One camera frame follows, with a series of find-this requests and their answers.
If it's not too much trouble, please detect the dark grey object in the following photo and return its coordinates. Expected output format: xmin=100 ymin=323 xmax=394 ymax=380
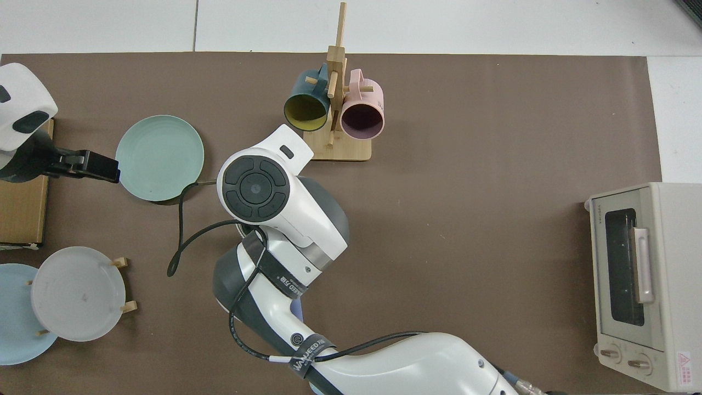
xmin=673 ymin=0 xmax=702 ymax=29

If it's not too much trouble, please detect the light blue plate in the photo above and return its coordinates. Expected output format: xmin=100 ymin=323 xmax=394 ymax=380
xmin=0 ymin=263 xmax=58 ymax=366

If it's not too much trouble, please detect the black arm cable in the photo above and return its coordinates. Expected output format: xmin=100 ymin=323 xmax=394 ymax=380
xmin=166 ymin=180 xmax=428 ymax=365

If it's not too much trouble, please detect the pale green plate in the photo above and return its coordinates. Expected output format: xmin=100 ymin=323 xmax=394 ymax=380
xmin=115 ymin=115 xmax=205 ymax=202

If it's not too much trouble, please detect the brown table cloth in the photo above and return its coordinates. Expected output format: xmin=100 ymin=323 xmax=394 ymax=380
xmin=0 ymin=52 xmax=661 ymax=395

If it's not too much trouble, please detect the dark teal cup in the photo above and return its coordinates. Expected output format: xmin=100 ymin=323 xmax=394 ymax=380
xmin=283 ymin=62 xmax=331 ymax=132

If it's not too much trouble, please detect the white plate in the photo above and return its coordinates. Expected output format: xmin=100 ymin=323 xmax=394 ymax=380
xmin=31 ymin=246 xmax=126 ymax=342

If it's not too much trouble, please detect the pale toaster oven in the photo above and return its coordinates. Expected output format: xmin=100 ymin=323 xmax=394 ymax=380
xmin=584 ymin=182 xmax=702 ymax=393

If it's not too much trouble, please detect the wooden cup stand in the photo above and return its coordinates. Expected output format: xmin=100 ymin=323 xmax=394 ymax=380
xmin=303 ymin=2 xmax=375 ymax=162

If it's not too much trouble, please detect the wooden plate rack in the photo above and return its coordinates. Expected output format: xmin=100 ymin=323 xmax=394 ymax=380
xmin=26 ymin=257 xmax=138 ymax=337

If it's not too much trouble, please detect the wire basket with wooden floor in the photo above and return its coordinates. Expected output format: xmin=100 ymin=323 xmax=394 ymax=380
xmin=0 ymin=118 xmax=54 ymax=250

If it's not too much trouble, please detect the pink cup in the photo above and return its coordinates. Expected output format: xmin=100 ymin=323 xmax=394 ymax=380
xmin=339 ymin=69 xmax=385 ymax=140

